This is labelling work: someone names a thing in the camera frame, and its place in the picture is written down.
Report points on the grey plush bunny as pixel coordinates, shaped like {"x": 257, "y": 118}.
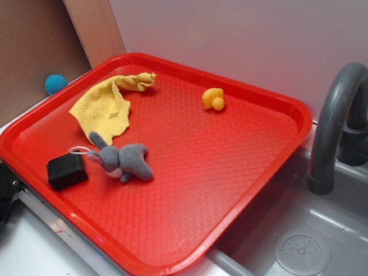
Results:
{"x": 122, "y": 164}

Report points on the grey toy sink basin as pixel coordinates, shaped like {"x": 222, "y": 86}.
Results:
{"x": 287, "y": 230}

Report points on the yellow rubber duck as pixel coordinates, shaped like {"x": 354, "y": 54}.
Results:
{"x": 213, "y": 98}

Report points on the grey toy faucet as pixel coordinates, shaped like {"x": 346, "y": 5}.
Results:
{"x": 341, "y": 133}

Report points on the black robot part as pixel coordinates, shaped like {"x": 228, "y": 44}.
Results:
{"x": 11, "y": 187}

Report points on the blue knitted ball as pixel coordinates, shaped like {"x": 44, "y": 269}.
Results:
{"x": 55, "y": 83}

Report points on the black rectangular block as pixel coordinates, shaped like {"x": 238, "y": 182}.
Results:
{"x": 65, "y": 171}

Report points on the yellow cloth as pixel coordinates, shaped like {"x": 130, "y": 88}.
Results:
{"x": 104, "y": 110}

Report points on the wooden board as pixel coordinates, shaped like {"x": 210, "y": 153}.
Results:
{"x": 96, "y": 27}

